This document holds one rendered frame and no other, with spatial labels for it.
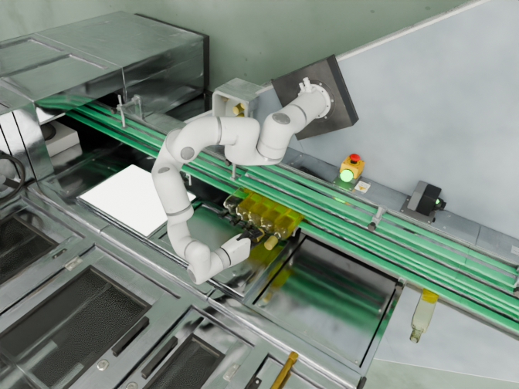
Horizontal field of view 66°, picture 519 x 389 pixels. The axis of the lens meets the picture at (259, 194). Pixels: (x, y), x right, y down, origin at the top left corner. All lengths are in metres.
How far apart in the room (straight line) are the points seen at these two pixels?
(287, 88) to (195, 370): 1.02
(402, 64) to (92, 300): 1.32
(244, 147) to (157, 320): 0.67
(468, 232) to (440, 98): 0.47
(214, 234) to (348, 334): 0.65
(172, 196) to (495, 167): 1.02
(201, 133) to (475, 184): 0.93
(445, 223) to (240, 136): 0.78
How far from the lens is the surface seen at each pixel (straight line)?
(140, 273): 1.62
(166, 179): 1.18
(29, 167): 2.07
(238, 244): 1.39
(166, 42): 2.54
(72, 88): 2.06
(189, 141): 1.13
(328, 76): 1.43
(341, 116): 1.47
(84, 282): 1.64
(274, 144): 1.25
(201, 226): 1.70
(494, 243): 1.55
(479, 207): 1.57
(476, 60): 1.37
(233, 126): 1.19
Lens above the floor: 2.06
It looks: 42 degrees down
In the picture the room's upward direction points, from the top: 134 degrees counter-clockwise
